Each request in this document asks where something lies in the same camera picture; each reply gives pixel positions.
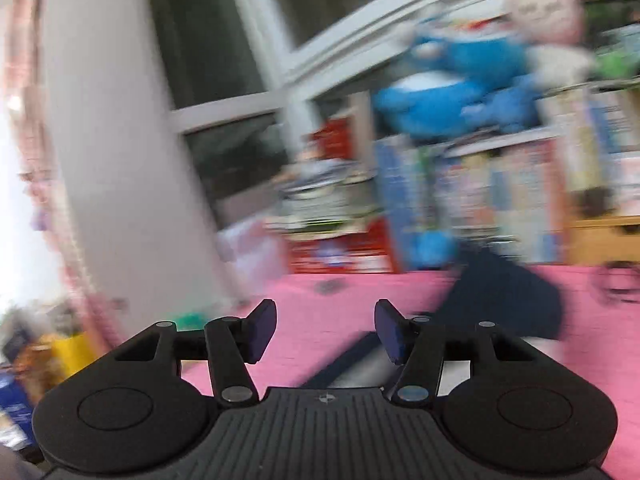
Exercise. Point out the yellow object beside bed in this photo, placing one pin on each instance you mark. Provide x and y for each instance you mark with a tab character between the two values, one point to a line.
73	352

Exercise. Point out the row of upright books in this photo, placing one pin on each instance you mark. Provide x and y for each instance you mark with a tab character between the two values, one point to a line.
517	193

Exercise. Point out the small grey flat object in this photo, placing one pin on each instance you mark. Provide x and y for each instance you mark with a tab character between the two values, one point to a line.
330	287

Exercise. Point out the blue plush toy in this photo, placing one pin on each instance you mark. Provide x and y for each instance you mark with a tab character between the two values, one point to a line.
466	79

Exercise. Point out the stack of papers and booklets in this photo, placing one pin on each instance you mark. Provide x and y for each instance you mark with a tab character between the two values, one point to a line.
325	195

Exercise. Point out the red plastic crate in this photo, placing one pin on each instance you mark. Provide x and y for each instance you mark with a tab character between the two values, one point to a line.
368	251

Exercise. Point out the pink bunny print blanket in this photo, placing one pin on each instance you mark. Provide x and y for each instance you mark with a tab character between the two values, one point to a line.
600	342

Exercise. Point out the blue plush ball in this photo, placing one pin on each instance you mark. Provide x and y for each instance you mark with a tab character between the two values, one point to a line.
432	250

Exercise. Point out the pink white plush doll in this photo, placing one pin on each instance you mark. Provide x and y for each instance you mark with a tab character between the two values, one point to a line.
554	31

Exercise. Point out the wooden drawer organizer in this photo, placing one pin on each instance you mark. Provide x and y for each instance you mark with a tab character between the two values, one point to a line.
595	241

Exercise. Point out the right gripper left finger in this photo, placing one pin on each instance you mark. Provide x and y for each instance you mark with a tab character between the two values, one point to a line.
232	343

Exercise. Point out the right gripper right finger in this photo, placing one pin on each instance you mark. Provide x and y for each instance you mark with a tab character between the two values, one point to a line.
417	347

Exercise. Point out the white navy zip jacket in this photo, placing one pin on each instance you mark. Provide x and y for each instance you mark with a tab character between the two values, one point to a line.
489	288

